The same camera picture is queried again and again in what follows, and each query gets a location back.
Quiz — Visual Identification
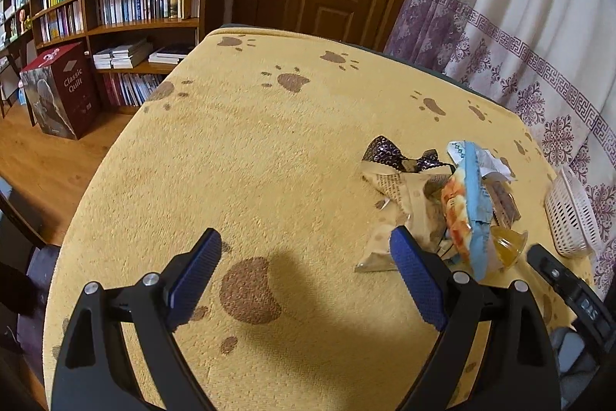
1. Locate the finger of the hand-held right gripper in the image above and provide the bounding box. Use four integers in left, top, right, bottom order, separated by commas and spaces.
527, 242, 581, 297

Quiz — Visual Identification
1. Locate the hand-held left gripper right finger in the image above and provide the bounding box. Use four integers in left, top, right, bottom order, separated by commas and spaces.
390, 225, 561, 411

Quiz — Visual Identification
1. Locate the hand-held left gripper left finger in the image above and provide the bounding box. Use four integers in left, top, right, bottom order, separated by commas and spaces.
50, 227, 224, 411

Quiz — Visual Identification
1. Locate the orange jelly cup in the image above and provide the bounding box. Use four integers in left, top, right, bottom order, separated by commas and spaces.
488, 225, 529, 274

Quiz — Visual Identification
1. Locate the white plastic basket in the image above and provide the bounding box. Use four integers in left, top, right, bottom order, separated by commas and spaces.
544, 165, 603, 258

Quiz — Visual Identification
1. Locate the brown chocolate bar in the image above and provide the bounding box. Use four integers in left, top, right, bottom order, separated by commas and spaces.
484, 180, 521, 224

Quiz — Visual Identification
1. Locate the beige newsprint snack packet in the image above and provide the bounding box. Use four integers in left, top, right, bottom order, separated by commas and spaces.
355, 163, 455, 273

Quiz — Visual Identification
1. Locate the blue orange snack packet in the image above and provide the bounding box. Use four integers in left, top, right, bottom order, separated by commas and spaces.
440, 140, 499, 282

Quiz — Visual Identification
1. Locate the white green snack wrapper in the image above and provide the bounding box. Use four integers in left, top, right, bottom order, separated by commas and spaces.
479, 148, 516, 183

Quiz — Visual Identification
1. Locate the grey clothing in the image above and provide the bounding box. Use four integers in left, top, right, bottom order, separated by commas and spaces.
550, 327, 601, 377

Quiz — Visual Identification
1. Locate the yellow paw print blanket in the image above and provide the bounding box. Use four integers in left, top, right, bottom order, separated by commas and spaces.
42, 28, 598, 411

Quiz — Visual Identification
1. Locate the dark wooden chair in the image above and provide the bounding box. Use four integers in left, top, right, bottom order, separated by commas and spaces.
0, 180, 61, 344

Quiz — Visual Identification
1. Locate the row of red spined books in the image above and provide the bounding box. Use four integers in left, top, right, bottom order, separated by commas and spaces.
101, 73, 164, 107

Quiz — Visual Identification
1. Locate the stack of lying dark books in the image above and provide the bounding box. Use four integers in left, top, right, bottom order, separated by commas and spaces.
148, 45, 194, 65

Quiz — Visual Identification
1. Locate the dark red quilt box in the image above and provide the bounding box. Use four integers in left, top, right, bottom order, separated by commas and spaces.
19, 42, 99, 141

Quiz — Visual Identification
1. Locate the stack of lying white books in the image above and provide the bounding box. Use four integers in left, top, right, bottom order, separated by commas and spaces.
93, 39, 155, 70

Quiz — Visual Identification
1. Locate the wooden bookshelf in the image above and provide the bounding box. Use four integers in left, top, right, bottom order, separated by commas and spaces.
26, 0, 236, 116

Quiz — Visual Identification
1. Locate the white purple patterned curtain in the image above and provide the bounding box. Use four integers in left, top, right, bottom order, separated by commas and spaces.
382, 0, 616, 310

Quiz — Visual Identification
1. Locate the row of blue spined books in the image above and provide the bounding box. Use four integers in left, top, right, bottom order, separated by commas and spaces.
97, 0, 201, 27

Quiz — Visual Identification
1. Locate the row of pale spined books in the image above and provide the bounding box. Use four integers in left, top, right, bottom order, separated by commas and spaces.
39, 1, 85, 44

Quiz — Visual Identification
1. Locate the wooden display shelf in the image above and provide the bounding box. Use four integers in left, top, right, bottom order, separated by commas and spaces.
0, 0, 37, 70

